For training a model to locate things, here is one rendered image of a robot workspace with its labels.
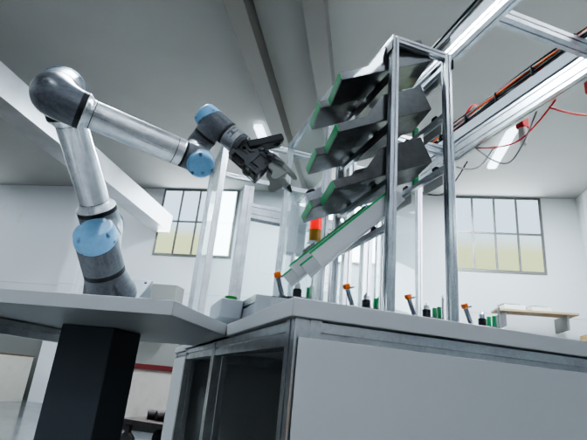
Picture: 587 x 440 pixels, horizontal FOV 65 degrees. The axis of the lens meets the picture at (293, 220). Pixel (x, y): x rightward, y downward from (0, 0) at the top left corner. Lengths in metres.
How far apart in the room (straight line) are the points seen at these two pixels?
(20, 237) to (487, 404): 10.61
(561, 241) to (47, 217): 9.92
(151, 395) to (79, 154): 5.19
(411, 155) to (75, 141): 0.91
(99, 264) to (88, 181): 0.25
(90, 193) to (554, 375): 1.23
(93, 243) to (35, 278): 9.22
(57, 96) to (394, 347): 0.95
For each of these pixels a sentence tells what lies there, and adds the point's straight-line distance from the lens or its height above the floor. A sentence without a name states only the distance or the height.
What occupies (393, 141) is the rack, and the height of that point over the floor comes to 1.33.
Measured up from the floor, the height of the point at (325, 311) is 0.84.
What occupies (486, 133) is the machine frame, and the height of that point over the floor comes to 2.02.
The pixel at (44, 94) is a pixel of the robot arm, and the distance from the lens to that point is 1.29.
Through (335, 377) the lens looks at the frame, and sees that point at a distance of 0.75.
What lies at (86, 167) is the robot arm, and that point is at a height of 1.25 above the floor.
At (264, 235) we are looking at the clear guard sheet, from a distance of 2.98.
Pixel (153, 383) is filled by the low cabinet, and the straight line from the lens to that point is 6.40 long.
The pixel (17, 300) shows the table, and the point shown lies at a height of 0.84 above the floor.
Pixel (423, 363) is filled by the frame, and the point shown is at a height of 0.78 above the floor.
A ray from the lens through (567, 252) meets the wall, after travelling 9.13.
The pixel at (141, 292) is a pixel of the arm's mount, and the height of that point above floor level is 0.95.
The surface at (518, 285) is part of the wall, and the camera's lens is 8.71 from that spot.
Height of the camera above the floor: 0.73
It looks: 19 degrees up
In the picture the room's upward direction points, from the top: 6 degrees clockwise
